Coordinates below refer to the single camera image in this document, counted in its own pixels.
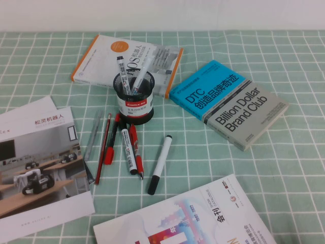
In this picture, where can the plain white marker black cap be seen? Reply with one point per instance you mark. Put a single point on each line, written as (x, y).
(161, 160)

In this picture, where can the black mesh pen holder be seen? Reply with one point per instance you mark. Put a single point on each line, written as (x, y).
(137, 105)

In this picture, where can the red gel pen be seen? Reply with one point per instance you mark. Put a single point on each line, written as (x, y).
(135, 147)

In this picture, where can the grey pen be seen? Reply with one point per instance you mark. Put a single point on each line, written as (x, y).
(92, 137)

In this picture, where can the white barcode marker black cap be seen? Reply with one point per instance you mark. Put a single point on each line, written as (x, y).
(128, 150)

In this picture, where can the white marker with clear cap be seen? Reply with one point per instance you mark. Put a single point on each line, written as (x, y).
(142, 72)

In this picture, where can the white labelled marker black tip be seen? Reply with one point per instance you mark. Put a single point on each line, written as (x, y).
(123, 73)

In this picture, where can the black marker with red cap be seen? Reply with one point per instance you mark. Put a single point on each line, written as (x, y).
(109, 155)

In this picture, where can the blue grey DTC book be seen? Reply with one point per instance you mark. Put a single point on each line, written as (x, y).
(228, 114)

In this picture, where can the red pencil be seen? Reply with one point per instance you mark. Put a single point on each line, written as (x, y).
(102, 152)

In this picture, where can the green checkered tablecloth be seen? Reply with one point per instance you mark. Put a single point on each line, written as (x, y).
(228, 165)

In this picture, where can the white orange-edged ROS book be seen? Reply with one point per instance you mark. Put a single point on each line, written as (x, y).
(101, 58)

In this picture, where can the white show catalogue magazine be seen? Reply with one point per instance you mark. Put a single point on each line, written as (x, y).
(203, 218)

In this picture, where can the white AgileX brochure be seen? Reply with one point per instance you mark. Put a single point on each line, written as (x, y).
(38, 106)

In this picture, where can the brochure with classroom robot photo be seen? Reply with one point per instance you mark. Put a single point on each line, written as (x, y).
(38, 165)

